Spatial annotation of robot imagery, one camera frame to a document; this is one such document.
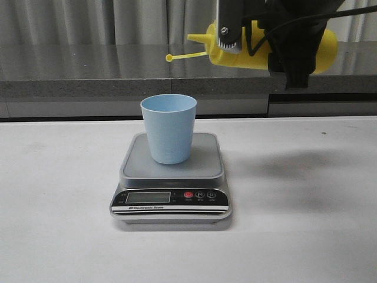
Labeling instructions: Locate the yellow squeeze bottle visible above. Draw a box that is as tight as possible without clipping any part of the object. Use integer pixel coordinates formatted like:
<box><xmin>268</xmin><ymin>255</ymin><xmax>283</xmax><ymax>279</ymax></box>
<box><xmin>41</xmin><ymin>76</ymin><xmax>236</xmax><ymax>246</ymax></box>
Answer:
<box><xmin>165</xmin><ymin>19</ymin><xmax>338</xmax><ymax>75</ymax></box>

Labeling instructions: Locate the grey stone counter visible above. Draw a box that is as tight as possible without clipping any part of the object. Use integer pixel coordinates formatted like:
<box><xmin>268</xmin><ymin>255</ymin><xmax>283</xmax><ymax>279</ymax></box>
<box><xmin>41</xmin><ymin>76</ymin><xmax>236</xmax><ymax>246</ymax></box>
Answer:
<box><xmin>1</xmin><ymin>42</ymin><xmax>376</xmax><ymax>120</ymax></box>

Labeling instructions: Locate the gripper body metal black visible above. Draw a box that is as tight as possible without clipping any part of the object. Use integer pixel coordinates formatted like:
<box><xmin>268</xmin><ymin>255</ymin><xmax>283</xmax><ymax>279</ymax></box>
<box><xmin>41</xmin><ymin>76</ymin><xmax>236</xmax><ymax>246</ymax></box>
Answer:
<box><xmin>216</xmin><ymin>1</ymin><xmax>343</xmax><ymax>52</ymax></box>

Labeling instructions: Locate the grey curtain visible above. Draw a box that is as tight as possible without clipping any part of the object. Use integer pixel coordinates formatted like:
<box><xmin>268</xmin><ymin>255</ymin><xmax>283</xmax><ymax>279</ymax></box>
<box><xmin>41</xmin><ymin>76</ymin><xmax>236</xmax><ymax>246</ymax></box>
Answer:
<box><xmin>0</xmin><ymin>0</ymin><xmax>377</xmax><ymax>46</ymax></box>

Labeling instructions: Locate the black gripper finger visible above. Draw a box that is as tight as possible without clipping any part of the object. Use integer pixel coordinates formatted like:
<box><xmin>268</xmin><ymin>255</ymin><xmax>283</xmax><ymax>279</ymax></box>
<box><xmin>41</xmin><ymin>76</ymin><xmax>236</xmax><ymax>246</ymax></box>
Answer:
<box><xmin>263</xmin><ymin>17</ymin><xmax>327</xmax><ymax>90</ymax></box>

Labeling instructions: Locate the light blue plastic cup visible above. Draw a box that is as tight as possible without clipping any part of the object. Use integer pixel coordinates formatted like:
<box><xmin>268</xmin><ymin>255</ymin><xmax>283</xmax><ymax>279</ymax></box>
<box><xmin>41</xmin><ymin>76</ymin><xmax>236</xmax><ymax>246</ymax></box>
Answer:
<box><xmin>140</xmin><ymin>94</ymin><xmax>197</xmax><ymax>164</ymax></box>

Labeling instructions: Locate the black cable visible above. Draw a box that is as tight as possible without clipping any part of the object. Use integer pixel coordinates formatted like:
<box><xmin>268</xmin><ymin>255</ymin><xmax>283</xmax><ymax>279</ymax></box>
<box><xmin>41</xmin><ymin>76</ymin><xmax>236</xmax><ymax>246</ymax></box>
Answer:
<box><xmin>244</xmin><ymin>6</ymin><xmax>377</xmax><ymax>57</ymax></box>

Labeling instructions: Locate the silver digital kitchen scale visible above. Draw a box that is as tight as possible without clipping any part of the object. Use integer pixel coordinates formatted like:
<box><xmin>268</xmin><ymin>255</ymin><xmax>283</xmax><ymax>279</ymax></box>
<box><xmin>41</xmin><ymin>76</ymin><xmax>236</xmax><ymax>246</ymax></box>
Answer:
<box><xmin>110</xmin><ymin>133</ymin><xmax>232</xmax><ymax>223</ymax></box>

